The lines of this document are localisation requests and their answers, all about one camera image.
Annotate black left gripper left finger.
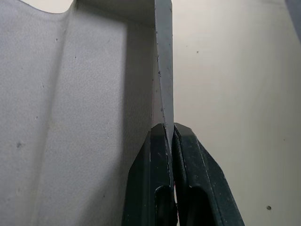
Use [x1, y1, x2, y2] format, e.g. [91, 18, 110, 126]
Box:
[121, 123, 177, 226]

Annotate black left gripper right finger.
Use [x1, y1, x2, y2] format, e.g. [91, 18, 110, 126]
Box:
[170, 122, 246, 226]

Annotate grey plastic bin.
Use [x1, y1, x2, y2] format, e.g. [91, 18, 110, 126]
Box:
[0, 0, 175, 226]

